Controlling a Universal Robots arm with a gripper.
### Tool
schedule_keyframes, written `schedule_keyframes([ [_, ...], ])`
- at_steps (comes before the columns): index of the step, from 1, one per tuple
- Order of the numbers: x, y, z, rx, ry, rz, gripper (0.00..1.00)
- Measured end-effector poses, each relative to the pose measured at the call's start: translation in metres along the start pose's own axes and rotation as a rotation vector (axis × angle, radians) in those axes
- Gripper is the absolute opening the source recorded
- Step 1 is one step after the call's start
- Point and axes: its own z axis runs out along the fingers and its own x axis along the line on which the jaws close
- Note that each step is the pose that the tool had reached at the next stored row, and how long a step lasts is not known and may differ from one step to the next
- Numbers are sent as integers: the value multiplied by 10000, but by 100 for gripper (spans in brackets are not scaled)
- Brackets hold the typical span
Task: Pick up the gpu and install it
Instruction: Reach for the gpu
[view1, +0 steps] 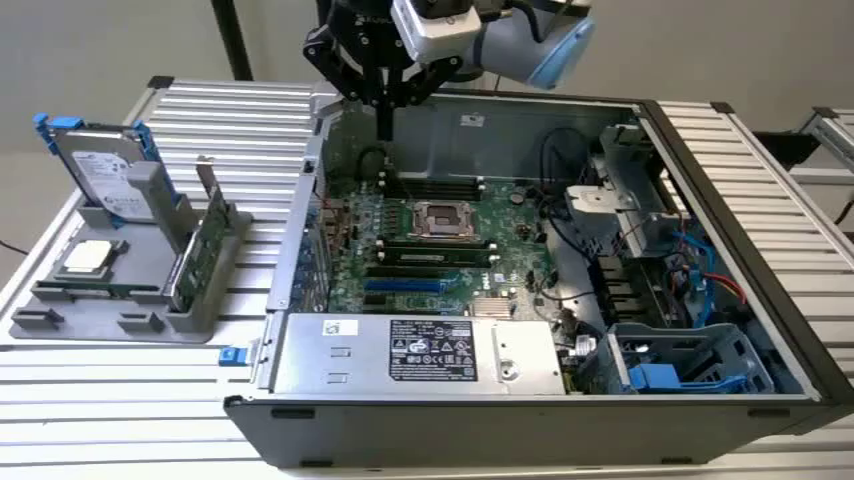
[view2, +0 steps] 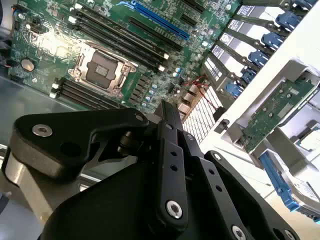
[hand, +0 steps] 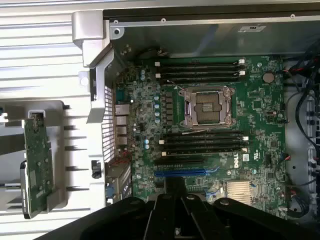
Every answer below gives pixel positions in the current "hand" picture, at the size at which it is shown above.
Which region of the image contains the black RAM slot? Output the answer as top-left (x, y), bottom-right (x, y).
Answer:
top-left (164, 130), bottom-right (245, 138)
top-left (154, 59), bottom-right (246, 67)
top-left (164, 141), bottom-right (245, 150)
top-left (159, 135), bottom-right (249, 145)
top-left (159, 76), bottom-right (245, 85)
top-left (159, 65), bottom-right (245, 73)
top-left (155, 70), bottom-right (247, 79)

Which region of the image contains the open black PC case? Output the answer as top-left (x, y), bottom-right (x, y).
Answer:
top-left (71, 9), bottom-right (320, 227)

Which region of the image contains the CPU socket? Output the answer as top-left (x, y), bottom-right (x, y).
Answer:
top-left (183, 86), bottom-right (237, 130)

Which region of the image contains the grey parts rack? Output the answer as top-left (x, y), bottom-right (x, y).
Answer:
top-left (0, 99), bottom-right (72, 213)

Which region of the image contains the silver finned heatsink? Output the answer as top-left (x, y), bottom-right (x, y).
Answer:
top-left (226, 181), bottom-right (253, 205)

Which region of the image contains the long black expansion slot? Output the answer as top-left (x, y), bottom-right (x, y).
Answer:
top-left (153, 158), bottom-right (205, 166)

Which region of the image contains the blue expansion slot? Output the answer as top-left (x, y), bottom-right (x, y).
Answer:
top-left (154, 169), bottom-right (206, 179)

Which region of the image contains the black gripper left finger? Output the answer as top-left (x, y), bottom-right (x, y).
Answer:
top-left (36, 176), bottom-right (181, 240)

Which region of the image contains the round coin battery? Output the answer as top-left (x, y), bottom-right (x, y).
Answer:
top-left (263, 71), bottom-right (275, 84)

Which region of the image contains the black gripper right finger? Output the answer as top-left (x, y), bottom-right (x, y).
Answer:
top-left (175, 176), bottom-right (320, 240)

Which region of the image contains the green motherboard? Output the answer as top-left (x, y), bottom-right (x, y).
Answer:
top-left (113, 56), bottom-right (288, 210)

